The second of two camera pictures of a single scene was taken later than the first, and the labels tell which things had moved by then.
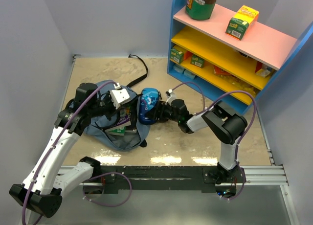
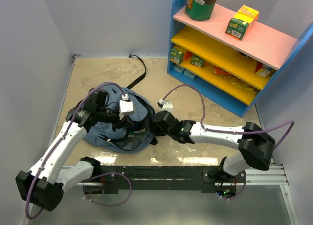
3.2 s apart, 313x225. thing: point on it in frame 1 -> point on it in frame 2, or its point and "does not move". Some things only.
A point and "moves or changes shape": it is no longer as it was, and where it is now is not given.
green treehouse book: (120, 131) -> (131, 134)
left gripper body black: (106, 107) -> (113, 118)
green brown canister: (200, 4) does not move
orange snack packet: (218, 70) does not move
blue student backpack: (121, 129) moves or changes shape
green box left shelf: (176, 55) does not move
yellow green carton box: (240, 25) does not move
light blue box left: (178, 68) does not move
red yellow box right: (262, 70) does not move
